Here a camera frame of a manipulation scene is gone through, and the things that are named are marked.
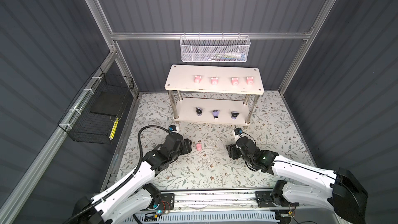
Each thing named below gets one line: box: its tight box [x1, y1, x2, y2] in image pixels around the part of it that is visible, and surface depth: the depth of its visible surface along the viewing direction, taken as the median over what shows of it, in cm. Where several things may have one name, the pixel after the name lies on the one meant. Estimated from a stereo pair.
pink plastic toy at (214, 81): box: [210, 77, 219, 86], surface depth 78 cm
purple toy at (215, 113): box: [212, 109, 220, 120], surface depth 99 cm
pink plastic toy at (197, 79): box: [194, 75, 202, 84], surface depth 79 cm
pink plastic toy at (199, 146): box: [195, 143, 203, 151], surface depth 93 cm
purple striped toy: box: [230, 110, 240, 120], surface depth 98 cm
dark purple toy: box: [194, 106, 203, 117], surface depth 98 cm
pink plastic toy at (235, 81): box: [231, 77, 239, 86], surface depth 77 cm
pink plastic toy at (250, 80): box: [246, 77, 254, 86], surface depth 78 cm
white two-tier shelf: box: [164, 64, 265, 125], surface depth 85 cm
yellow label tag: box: [108, 117, 119, 141], surface depth 69 cm
